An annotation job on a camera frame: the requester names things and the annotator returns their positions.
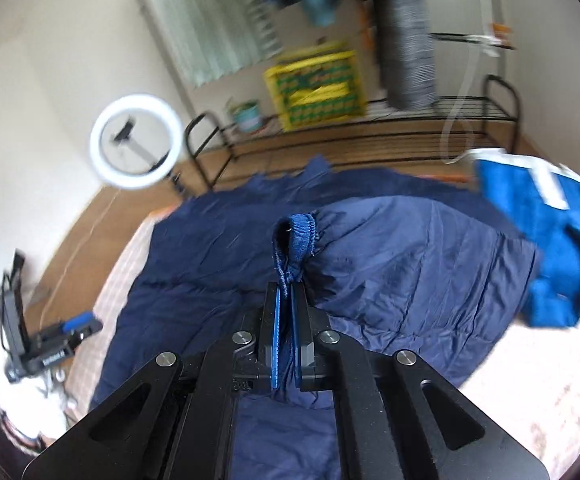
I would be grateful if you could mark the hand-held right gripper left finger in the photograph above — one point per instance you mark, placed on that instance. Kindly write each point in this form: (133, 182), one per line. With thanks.
(279, 330)

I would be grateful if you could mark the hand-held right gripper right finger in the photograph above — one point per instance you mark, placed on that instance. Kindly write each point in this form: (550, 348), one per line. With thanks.
(301, 340)

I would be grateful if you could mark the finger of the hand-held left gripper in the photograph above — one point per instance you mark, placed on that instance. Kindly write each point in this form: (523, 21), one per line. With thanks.
(77, 322)

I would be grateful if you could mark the navy puffer jacket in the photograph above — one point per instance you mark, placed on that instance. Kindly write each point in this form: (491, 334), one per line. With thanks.
(395, 260)

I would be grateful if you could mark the black metal clothes rack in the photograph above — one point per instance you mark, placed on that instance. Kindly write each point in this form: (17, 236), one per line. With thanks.
(516, 105)

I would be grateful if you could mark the person's left hand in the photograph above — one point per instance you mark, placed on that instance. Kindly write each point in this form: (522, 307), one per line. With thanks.
(24, 410)

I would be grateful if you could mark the small potted plant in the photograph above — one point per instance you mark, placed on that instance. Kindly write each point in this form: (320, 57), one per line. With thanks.
(246, 117)

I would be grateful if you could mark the pink checked blanket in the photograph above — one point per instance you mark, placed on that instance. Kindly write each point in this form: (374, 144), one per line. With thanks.
(520, 410)

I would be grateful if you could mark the yellow green patterned bag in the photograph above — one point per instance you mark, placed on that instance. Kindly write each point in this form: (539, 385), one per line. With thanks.
(315, 87)

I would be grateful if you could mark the blue garment with white stripes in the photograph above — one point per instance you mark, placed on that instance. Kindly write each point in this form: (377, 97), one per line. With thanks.
(570, 240)

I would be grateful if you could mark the hanging grey plaid coat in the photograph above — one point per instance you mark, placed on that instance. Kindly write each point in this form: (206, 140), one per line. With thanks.
(407, 45)

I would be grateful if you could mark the green striped curtain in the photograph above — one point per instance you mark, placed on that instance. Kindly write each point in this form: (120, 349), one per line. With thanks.
(204, 25)

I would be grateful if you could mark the small brown teddy bear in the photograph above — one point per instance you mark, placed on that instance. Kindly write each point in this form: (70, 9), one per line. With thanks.
(502, 32)

